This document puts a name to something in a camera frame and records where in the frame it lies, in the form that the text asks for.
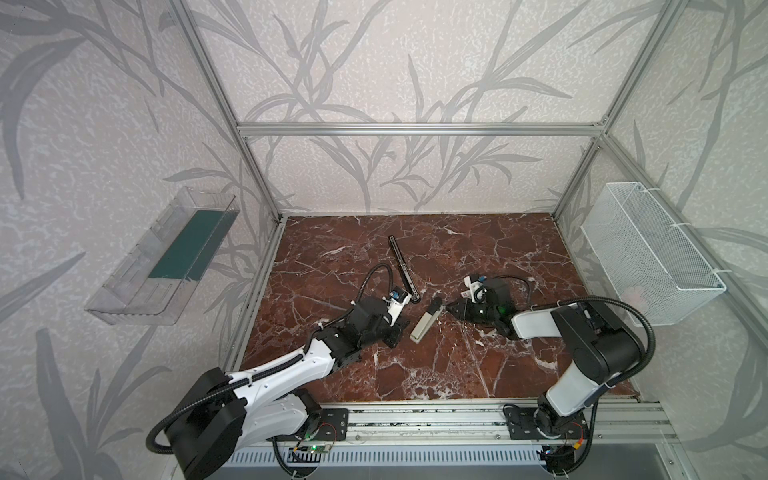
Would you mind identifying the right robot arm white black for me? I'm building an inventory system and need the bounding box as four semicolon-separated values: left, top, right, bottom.
447;296;655;439

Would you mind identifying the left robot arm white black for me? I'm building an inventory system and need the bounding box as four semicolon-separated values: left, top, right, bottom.
146;288;411;479

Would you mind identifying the aluminium rear cross bar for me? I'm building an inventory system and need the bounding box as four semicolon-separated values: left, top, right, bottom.
237;122;602;138

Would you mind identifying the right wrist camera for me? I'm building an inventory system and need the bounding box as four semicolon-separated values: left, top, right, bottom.
461;274;487;304

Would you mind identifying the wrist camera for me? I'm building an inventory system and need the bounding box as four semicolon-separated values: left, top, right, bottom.
461;274;487;304
386;286;411;326

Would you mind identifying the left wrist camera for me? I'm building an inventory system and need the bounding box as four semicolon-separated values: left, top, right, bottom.
386;286;411;326

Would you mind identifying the white wire mesh basket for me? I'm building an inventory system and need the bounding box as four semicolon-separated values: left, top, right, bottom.
582;182;727;326

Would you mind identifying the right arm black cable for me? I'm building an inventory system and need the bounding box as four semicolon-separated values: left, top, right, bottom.
503;275;656;475

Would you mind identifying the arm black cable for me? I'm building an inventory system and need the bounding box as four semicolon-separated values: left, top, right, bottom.
145;262;395;457
503;275;656;475

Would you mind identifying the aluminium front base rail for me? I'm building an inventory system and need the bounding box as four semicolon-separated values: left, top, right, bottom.
173;401;682;449

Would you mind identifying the clear plastic wall bin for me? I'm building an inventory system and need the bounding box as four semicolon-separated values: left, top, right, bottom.
85;187;240;326

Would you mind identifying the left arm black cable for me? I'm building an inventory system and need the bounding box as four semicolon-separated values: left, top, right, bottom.
145;262;395;457

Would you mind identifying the aluminium frame post left rear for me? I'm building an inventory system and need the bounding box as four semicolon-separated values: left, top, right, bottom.
169;0;283;222

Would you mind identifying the aluminium frame post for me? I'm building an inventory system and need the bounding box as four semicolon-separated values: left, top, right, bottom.
552;0;688;222
169;0;283;222

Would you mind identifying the aluminium frame post right rear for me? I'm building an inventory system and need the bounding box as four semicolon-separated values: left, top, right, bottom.
552;0;688;222

